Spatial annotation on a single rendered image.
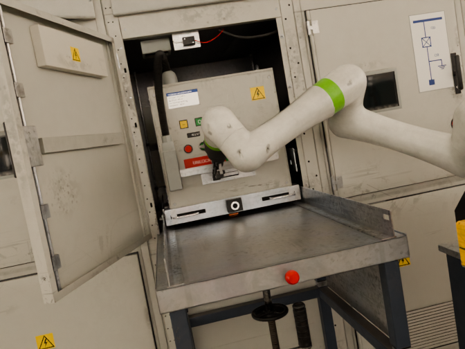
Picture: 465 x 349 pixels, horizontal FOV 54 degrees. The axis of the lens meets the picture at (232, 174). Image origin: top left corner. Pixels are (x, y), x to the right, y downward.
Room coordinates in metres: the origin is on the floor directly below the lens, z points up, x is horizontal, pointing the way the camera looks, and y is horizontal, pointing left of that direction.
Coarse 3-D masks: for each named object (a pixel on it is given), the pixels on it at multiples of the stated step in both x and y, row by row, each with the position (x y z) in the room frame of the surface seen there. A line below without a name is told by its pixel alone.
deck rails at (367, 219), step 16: (304, 192) 1.75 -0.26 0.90; (320, 192) 1.56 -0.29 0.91; (320, 208) 1.59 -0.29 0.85; (336, 208) 1.44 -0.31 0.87; (352, 208) 1.31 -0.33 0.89; (368, 208) 1.20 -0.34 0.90; (384, 208) 1.12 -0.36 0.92; (352, 224) 1.28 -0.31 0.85; (368, 224) 1.22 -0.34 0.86; (384, 224) 1.13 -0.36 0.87; (176, 256) 1.27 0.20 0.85; (176, 272) 1.11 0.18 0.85
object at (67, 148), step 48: (0, 0) 1.10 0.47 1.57; (0, 48) 1.07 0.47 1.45; (48, 48) 1.26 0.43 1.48; (96, 48) 1.53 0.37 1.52; (0, 96) 1.07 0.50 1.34; (48, 96) 1.26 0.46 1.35; (96, 96) 1.52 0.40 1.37; (48, 144) 1.19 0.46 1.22; (96, 144) 1.43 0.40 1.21; (48, 192) 1.18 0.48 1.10; (96, 192) 1.41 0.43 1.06; (48, 240) 1.11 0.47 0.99; (96, 240) 1.35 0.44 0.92; (144, 240) 1.60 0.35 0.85; (48, 288) 1.07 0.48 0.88
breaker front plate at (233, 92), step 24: (264, 72) 1.79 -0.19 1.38; (216, 96) 1.76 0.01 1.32; (240, 96) 1.78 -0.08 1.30; (168, 120) 1.73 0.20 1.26; (192, 120) 1.75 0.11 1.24; (240, 120) 1.77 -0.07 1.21; (264, 120) 1.79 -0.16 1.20; (192, 144) 1.75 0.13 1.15; (264, 168) 1.78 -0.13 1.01; (288, 168) 1.80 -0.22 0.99; (168, 192) 1.73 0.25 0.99; (192, 192) 1.74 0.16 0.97; (216, 192) 1.75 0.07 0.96; (240, 192) 1.77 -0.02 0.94
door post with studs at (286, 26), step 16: (288, 0) 1.77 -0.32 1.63; (288, 16) 1.77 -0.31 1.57; (288, 32) 1.76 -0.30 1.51; (288, 48) 1.76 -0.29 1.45; (288, 64) 1.77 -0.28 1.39; (288, 80) 1.76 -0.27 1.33; (304, 144) 1.76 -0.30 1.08; (304, 160) 1.77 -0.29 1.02; (304, 176) 1.77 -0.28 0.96; (336, 320) 1.77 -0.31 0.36; (336, 336) 1.76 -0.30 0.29
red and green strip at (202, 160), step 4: (200, 156) 1.75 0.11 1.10; (204, 156) 1.75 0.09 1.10; (184, 160) 1.74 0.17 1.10; (188, 160) 1.74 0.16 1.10; (192, 160) 1.74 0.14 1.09; (196, 160) 1.75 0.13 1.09; (200, 160) 1.75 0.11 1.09; (204, 160) 1.75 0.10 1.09; (208, 160) 1.75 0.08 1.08; (188, 164) 1.74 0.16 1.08; (192, 164) 1.74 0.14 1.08; (196, 164) 1.74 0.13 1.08; (200, 164) 1.75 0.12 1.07; (204, 164) 1.75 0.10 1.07
